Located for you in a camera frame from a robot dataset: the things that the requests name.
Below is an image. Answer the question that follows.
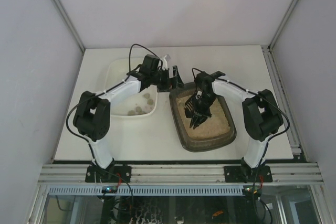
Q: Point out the black slotted litter scoop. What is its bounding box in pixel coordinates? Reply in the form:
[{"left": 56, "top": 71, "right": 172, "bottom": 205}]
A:
[{"left": 184, "top": 96, "right": 195, "bottom": 119}]

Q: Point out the dark translucent litter box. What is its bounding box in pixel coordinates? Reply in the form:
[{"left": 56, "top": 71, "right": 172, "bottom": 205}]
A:
[{"left": 168, "top": 81, "right": 237, "bottom": 153}]

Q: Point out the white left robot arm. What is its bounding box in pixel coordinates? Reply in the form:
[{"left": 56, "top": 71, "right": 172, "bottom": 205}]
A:
[{"left": 66, "top": 55, "right": 184, "bottom": 169}]

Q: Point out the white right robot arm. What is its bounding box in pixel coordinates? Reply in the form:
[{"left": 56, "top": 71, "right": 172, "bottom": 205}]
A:
[{"left": 184, "top": 71, "right": 288, "bottom": 169}]

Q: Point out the grey-green litter clump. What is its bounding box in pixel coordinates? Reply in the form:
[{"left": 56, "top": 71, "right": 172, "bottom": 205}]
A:
[{"left": 128, "top": 110, "right": 135, "bottom": 116}]

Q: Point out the grey-green clump in bin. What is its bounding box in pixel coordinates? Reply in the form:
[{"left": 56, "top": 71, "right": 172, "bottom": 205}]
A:
[{"left": 147, "top": 99, "right": 154, "bottom": 105}]

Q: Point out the white plastic bin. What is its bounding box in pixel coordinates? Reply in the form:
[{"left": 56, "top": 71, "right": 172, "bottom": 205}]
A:
[{"left": 104, "top": 58, "right": 158, "bottom": 118}]

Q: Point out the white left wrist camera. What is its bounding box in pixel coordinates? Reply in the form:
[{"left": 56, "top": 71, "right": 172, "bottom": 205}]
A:
[{"left": 160, "top": 54, "right": 171, "bottom": 70}]

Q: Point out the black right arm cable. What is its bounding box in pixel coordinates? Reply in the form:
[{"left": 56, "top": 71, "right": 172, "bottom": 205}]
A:
[{"left": 191, "top": 67, "right": 291, "bottom": 183}]

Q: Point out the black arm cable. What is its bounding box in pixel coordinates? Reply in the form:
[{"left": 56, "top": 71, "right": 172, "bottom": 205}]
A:
[
  {"left": 65, "top": 43, "right": 161, "bottom": 156},
  {"left": 191, "top": 67, "right": 291, "bottom": 183}
]

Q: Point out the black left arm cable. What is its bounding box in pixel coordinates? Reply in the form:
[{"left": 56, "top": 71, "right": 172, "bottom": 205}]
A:
[{"left": 65, "top": 43, "right": 161, "bottom": 156}]

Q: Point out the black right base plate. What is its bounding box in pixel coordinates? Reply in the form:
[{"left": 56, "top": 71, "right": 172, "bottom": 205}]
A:
[{"left": 224, "top": 165, "right": 273, "bottom": 183}]

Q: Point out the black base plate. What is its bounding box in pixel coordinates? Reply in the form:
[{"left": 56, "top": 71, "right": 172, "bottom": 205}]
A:
[
  {"left": 85, "top": 164, "right": 132, "bottom": 183},
  {"left": 224, "top": 165, "right": 273, "bottom": 183}
]

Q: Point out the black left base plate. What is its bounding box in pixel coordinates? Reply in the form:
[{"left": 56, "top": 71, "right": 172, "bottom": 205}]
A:
[{"left": 85, "top": 164, "right": 132, "bottom": 183}]

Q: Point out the aluminium mounting rail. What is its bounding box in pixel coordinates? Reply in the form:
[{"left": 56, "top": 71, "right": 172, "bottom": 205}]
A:
[{"left": 38, "top": 163, "right": 323, "bottom": 185}]

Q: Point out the blue-grey slotted cable duct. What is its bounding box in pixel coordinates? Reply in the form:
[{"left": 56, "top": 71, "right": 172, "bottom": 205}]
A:
[{"left": 49, "top": 185, "right": 251, "bottom": 196}]

